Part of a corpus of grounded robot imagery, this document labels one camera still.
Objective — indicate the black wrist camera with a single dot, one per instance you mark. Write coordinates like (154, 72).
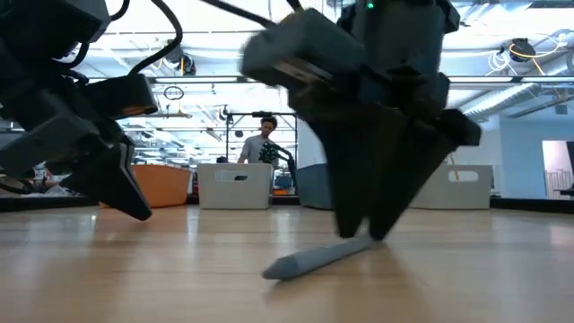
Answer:
(399, 36)
(121, 96)

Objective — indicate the black distant robot arm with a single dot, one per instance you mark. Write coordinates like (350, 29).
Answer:
(280, 154)

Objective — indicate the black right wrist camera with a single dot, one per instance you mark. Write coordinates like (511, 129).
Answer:
(399, 36)

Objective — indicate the black aluminium table frame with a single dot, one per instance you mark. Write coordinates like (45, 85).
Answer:
(529, 204)

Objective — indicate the white column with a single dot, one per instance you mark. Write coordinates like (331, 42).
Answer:
(311, 143)

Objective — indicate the teal plastic bin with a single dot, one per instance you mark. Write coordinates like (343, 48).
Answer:
(314, 188)

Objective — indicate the grey crayon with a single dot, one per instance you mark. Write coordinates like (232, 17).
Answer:
(314, 260)

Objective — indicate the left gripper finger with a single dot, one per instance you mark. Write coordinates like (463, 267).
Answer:
(136, 197)
(103, 179)

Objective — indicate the black ceiling light rail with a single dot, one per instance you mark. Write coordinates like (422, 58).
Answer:
(197, 80)

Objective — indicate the light grey plastic bin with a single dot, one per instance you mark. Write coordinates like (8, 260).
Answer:
(457, 193)
(235, 193)

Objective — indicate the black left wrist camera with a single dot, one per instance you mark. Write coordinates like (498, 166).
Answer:
(121, 96)

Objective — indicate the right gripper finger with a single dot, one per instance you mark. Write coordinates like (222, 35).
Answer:
(403, 179)
(345, 179)

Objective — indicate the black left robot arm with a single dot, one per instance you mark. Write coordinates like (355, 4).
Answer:
(45, 22)

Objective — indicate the person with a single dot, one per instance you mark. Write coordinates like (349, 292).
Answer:
(253, 148)

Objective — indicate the orange plastic bin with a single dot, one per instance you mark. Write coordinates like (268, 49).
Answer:
(166, 186)

